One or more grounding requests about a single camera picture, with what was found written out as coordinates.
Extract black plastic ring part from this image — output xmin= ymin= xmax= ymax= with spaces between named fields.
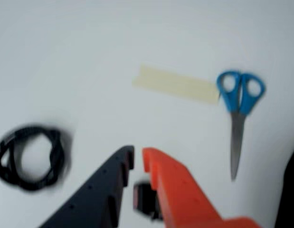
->
xmin=133 ymin=181 xmax=163 ymax=221

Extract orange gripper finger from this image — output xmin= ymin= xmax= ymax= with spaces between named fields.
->
xmin=142 ymin=147 xmax=262 ymax=228

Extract black coiled usb cable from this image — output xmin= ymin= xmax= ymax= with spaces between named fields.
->
xmin=0 ymin=125 xmax=67 ymax=192

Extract blue handled scissors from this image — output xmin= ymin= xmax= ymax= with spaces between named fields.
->
xmin=216 ymin=69 xmax=266 ymax=181

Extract long beige masking tape strip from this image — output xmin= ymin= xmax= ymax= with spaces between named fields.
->
xmin=132 ymin=64 xmax=220 ymax=105

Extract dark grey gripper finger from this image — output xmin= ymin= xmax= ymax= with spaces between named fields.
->
xmin=39 ymin=145 xmax=135 ymax=228

